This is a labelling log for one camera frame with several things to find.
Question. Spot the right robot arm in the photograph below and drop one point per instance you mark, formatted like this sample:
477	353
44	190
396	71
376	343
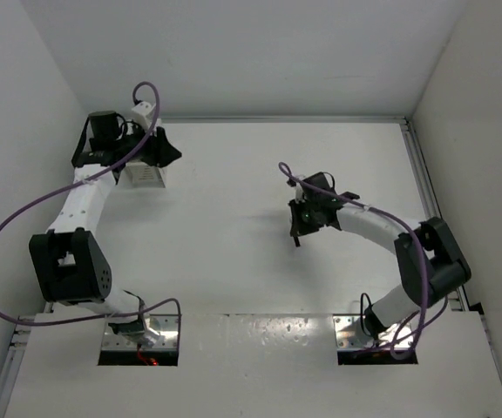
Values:
430	262

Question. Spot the white slatted organizer box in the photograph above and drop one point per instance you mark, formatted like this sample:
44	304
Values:
141	174

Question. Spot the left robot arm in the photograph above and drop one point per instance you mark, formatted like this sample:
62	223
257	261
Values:
70	266

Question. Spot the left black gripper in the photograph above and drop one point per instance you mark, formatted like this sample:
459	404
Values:
159	152

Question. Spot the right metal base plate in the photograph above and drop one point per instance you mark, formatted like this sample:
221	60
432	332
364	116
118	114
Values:
351	338

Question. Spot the metal base plate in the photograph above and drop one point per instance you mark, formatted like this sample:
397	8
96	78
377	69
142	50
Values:
351	338
164	331

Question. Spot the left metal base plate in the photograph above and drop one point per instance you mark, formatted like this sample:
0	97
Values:
164	331

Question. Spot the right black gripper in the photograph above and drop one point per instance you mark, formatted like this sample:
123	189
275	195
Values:
299	228

